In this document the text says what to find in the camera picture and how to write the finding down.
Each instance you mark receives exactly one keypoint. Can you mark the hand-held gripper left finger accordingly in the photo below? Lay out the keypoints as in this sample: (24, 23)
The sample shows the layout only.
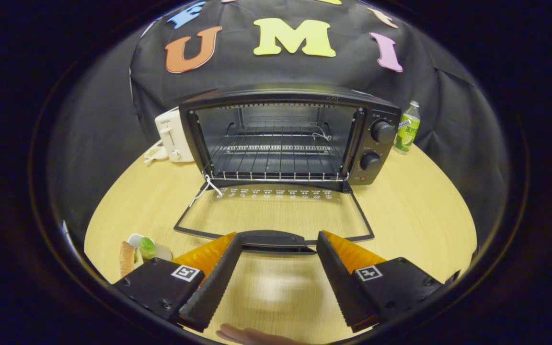
(211, 292)

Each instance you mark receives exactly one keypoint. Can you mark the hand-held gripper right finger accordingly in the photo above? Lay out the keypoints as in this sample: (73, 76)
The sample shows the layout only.
(345, 292)

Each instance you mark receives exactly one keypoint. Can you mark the lettuce sandwich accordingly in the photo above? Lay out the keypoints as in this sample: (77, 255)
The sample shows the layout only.
(126, 258)

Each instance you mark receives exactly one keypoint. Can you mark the black toaster oven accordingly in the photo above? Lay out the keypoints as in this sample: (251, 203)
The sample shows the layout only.
(381, 143)

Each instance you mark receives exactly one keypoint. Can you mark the white pop-up toaster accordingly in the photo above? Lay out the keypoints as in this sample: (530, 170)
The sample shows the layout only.
(173, 136)

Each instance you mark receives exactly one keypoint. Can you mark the white plate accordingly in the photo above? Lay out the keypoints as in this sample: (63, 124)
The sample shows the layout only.
(163, 251)

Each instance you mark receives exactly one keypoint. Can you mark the small clear snack dish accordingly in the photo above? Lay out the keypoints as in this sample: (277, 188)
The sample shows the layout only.
(154, 153)

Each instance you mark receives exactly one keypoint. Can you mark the green label drink bottle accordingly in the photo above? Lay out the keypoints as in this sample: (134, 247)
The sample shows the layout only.
(408, 132)

